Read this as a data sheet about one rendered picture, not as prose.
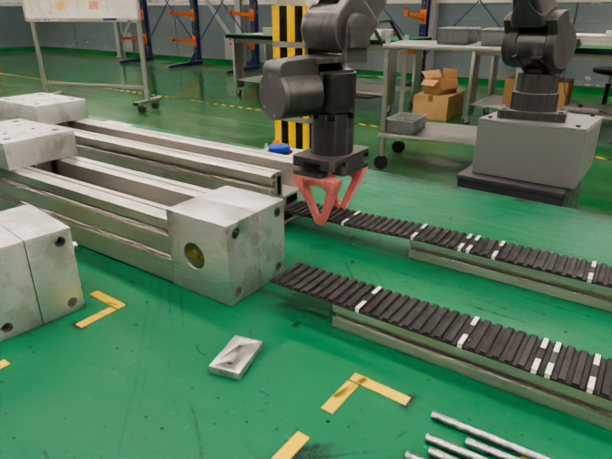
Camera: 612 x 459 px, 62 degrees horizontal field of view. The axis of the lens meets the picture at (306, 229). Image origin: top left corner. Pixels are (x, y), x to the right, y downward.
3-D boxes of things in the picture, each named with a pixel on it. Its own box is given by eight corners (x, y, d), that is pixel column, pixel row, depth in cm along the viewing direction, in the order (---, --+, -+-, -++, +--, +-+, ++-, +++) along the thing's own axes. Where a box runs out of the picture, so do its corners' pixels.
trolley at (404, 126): (514, 164, 386) (537, 20, 346) (508, 185, 340) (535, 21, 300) (382, 149, 424) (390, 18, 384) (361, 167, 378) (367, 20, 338)
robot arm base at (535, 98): (566, 117, 100) (502, 111, 105) (575, 73, 97) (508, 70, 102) (565, 123, 92) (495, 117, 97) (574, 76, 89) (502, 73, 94)
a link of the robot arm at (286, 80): (372, 13, 60) (325, 14, 67) (293, 12, 54) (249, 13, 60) (368, 115, 65) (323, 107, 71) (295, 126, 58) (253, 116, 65)
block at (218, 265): (296, 263, 65) (296, 193, 61) (230, 307, 55) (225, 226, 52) (242, 247, 69) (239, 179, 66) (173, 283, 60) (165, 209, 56)
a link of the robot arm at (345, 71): (366, 63, 64) (336, 60, 69) (324, 66, 61) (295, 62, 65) (363, 118, 67) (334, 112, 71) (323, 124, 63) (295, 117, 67)
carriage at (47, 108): (90, 130, 109) (85, 98, 107) (42, 140, 101) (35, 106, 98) (48, 122, 118) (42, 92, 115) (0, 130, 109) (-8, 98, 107)
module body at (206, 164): (310, 209, 82) (310, 158, 79) (271, 230, 74) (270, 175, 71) (35, 143, 123) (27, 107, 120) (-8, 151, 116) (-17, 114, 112)
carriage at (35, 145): (81, 170, 82) (74, 128, 79) (14, 189, 74) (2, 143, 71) (27, 156, 90) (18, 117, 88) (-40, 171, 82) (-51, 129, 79)
